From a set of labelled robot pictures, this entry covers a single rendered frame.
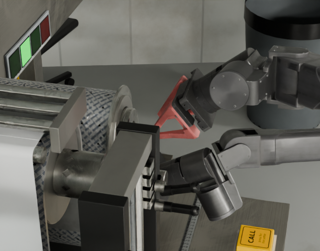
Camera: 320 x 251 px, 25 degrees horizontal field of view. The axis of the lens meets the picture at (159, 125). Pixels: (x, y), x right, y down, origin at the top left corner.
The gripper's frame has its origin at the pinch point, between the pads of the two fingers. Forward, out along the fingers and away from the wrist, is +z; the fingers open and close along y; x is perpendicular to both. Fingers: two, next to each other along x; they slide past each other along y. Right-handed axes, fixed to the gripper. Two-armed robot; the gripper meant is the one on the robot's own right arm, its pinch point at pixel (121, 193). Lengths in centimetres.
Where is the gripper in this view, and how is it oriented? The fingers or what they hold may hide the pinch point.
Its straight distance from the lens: 137.5
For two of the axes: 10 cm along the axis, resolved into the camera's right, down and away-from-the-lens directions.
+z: -8.4, 3.2, 4.3
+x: -4.9, -7.9, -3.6
